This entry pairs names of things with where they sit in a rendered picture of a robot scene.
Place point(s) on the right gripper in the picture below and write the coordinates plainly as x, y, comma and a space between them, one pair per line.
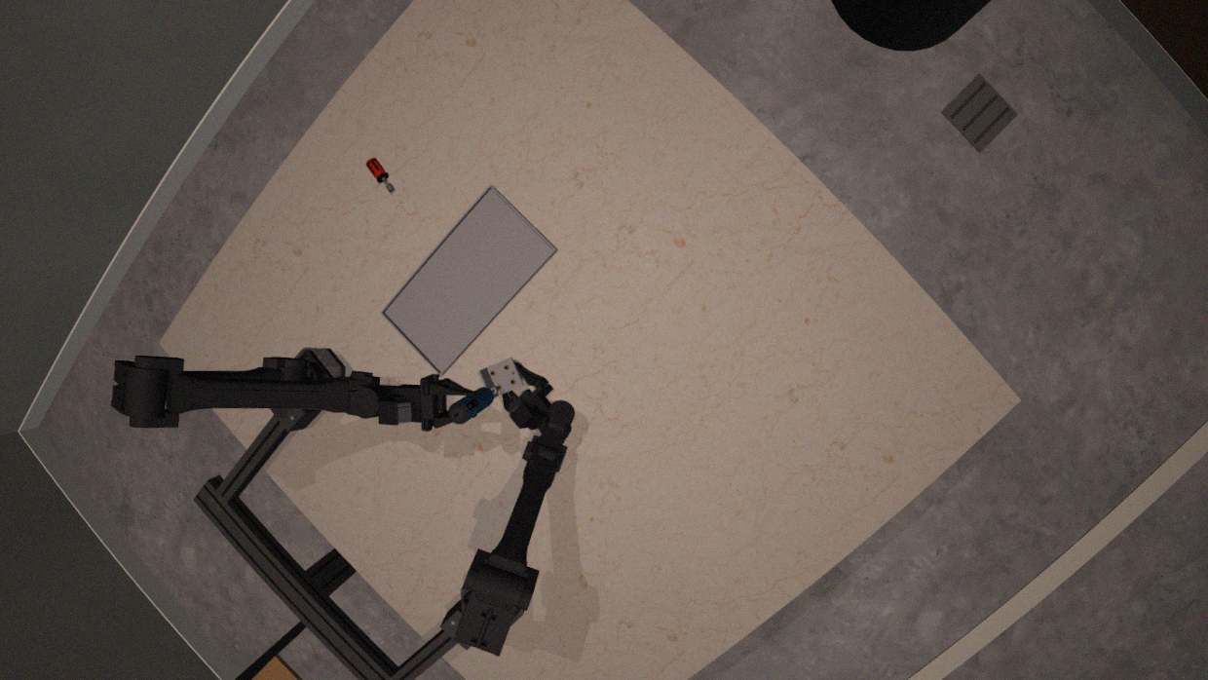
532, 379

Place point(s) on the red-handled nut driver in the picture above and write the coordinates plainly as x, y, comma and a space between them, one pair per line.
377, 170

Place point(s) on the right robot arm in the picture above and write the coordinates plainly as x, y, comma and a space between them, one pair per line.
492, 588

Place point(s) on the grey l-shaped metal bracket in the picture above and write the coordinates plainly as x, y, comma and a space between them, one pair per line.
502, 377

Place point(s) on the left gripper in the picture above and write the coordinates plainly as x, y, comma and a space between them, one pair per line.
433, 399

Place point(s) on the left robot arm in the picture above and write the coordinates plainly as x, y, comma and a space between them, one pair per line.
145, 381

